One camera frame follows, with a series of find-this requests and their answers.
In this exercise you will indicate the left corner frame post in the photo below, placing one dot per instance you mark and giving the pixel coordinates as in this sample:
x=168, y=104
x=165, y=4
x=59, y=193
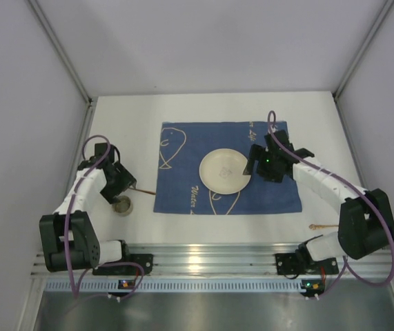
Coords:
x=57, y=46

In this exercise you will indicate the gold spoon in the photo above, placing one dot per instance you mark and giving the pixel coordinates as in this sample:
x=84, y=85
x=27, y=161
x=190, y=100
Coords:
x=319, y=226

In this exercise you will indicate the cream ceramic plate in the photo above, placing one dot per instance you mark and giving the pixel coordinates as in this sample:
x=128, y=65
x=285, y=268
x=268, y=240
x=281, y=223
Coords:
x=221, y=171

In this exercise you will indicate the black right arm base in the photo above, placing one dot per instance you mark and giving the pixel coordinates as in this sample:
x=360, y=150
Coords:
x=288, y=264

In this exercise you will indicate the corner frame post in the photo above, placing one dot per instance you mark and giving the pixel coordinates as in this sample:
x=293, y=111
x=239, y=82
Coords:
x=361, y=51
x=57, y=46

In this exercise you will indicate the small glass cup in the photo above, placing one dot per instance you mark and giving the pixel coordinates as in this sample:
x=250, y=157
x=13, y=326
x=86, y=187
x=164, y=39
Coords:
x=123, y=206

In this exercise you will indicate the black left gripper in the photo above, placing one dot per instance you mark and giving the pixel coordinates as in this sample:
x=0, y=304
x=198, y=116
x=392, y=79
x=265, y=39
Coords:
x=123, y=183

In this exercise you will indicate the copper fork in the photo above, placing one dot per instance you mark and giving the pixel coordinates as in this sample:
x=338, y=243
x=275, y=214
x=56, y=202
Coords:
x=144, y=191

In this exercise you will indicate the blue cloth placemat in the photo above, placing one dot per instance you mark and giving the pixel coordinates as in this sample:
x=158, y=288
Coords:
x=180, y=189

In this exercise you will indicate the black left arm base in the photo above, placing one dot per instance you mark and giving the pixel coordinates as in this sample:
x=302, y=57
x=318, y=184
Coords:
x=129, y=266

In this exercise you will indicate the right corner frame post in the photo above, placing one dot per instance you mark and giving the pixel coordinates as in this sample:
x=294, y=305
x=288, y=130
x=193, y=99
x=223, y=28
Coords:
x=361, y=51

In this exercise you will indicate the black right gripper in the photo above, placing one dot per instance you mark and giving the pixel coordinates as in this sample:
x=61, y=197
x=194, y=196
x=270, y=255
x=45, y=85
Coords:
x=258, y=160

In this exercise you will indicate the slotted cable duct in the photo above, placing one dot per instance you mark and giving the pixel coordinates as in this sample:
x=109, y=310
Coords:
x=202, y=285

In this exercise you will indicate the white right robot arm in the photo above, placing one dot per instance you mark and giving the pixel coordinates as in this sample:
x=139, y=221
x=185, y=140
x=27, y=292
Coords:
x=366, y=222

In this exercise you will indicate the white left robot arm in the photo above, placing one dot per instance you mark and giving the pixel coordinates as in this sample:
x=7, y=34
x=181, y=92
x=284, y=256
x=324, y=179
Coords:
x=71, y=232

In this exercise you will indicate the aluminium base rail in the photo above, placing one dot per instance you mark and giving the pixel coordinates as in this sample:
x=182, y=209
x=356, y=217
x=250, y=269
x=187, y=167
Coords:
x=206, y=260

